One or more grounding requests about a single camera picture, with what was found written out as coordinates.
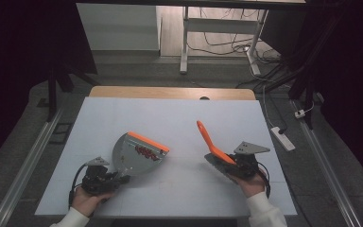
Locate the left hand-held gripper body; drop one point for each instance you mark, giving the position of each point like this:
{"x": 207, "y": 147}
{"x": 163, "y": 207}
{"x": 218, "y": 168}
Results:
{"x": 95, "y": 181}

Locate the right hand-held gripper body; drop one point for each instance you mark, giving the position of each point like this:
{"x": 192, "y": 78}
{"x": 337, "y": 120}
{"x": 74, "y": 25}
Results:
{"x": 247, "y": 164}

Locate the gray dustpan with orange edge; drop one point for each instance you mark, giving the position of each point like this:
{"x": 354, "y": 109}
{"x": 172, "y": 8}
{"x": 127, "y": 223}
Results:
{"x": 129, "y": 160}

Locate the orange brush with gray bristles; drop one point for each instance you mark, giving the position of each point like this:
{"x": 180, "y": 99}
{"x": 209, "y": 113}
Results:
{"x": 208, "y": 137}

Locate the person's right hand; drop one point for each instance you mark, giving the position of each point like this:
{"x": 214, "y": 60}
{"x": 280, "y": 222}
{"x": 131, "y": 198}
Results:
{"x": 252, "y": 187}

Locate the person's left hand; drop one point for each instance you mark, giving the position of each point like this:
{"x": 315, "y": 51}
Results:
{"x": 88, "y": 201}

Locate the white power strip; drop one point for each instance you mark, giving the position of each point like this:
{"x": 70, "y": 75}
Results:
{"x": 283, "y": 138}

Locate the black floor plate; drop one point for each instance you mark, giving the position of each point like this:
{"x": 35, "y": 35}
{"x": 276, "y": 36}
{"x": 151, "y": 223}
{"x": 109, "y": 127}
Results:
{"x": 60, "y": 133}

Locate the small white adapter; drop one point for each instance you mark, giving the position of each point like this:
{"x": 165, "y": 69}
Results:
{"x": 300, "y": 113}

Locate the white table cover sheet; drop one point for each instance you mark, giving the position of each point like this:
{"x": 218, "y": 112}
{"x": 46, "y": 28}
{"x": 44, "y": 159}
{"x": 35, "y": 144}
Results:
{"x": 170, "y": 116}

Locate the wooden table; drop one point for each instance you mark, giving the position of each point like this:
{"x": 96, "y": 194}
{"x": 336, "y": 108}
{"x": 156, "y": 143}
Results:
{"x": 157, "y": 92}

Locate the black tripod stand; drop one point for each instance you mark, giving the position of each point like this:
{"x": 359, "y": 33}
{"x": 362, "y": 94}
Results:
{"x": 53, "y": 91}

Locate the white panel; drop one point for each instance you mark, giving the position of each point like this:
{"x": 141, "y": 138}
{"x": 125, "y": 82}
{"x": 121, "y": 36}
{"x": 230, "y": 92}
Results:
{"x": 119, "y": 26}

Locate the aluminium rail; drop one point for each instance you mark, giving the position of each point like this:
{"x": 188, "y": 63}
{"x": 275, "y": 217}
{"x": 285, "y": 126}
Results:
{"x": 28, "y": 165}
{"x": 327, "y": 173}

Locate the white desk frame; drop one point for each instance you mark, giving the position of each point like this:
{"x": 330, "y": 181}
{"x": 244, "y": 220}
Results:
{"x": 220, "y": 26}

